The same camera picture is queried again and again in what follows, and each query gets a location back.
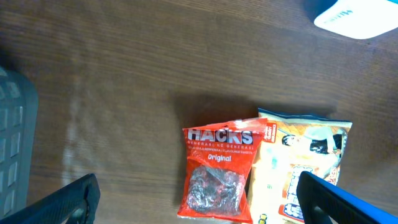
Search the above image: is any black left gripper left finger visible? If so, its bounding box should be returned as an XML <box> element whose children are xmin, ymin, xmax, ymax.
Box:
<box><xmin>1</xmin><ymin>174</ymin><xmax>101</xmax><ymax>224</ymax></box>

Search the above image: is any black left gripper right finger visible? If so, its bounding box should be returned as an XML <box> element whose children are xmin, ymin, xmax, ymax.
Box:
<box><xmin>297</xmin><ymin>171</ymin><xmax>397</xmax><ymax>224</ymax></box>

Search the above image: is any beige snack bag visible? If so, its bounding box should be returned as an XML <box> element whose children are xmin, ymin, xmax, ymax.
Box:
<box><xmin>248</xmin><ymin>109</ymin><xmax>353</xmax><ymax>223</ymax></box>

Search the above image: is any red snack package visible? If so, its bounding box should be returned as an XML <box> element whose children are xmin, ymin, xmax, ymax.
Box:
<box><xmin>177</xmin><ymin>118</ymin><xmax>268</xmax><ymax>223</ymax></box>

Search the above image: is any white barcode scanner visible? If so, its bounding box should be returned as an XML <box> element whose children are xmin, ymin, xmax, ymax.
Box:
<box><xmin>313</xmin><ymin>0</ymin><xmax>397</xmax><ymax>39</ymax></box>

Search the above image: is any grey plastic mesh basket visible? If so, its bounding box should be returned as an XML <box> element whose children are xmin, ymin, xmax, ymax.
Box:
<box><xmin>1</xmin><ymin>68</ymin><xmax>39</xmax><ymax>219</ymax></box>

